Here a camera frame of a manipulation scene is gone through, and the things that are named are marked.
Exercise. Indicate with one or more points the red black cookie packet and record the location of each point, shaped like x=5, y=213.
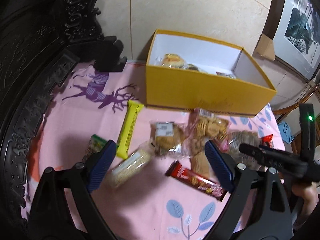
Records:
x=267, y=141

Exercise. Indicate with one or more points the yellow cardboard box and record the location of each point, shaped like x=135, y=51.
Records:
x=187, y=89

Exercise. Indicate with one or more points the small bread bun packet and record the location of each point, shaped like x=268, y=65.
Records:
x=171, y=61

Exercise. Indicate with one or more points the person's right hand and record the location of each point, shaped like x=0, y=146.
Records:
x=308, y=192

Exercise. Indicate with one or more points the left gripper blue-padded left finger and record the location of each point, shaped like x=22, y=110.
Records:
x=50, y=216

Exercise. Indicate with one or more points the green snack packet on table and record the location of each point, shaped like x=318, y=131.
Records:
x=95, y=145

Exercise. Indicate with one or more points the brown sausage stick packet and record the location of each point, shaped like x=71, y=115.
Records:
x=194, y=68

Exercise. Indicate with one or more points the pink patterned tablecloth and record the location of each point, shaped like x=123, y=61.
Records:
x=148, y=206

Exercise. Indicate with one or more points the dark carved wooden furniture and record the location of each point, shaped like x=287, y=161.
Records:
x=41, y=42

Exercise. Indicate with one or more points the brown cardboard piece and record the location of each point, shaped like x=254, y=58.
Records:
x=265, y=48

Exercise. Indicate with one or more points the blue cloth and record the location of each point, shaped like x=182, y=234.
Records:
x=285, y=132

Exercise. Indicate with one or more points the clear cookie bag with label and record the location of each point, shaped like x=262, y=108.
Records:
x=169, y=139

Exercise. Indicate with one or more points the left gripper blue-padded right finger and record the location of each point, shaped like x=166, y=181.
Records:
x=270, y=216

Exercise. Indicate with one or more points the red chocolate wafer bar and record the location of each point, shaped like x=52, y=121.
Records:
x=196, y=181

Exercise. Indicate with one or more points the clear cracker bag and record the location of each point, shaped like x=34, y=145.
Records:
x=203, y=126

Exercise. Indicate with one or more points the framed ink painting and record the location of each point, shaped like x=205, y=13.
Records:
x=293, y=27

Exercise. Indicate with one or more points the clear rice cracker bar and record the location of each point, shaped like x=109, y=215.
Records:
x=130, y=166

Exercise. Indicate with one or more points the red white snack packet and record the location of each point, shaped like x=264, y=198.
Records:
x=231, y=76

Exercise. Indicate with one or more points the yellow wrapped snack bar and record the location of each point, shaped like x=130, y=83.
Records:
x=127, y=129

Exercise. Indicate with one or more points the beige biscuit packet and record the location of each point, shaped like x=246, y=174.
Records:
x=235, y=139

